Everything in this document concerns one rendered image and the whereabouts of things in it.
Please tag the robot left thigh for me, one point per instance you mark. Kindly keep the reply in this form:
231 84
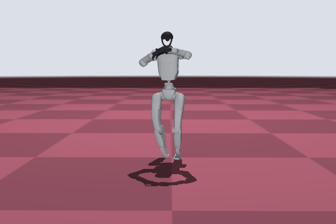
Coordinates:
178 111

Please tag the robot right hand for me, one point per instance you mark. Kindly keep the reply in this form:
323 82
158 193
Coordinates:
163 48

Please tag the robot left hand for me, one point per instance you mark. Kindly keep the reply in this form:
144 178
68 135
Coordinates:
160 52

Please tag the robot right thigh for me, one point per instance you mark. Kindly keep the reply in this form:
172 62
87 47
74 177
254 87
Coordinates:
156 112

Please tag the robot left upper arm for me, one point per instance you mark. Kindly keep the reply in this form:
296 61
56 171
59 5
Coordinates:
186 56

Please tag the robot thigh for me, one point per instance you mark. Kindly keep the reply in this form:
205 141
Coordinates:
178 111
156 112

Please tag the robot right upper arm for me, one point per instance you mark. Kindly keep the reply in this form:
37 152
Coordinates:
144 64

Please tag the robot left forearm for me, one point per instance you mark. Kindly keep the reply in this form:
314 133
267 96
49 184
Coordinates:
179 52

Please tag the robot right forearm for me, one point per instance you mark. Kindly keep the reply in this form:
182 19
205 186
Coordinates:
148 57

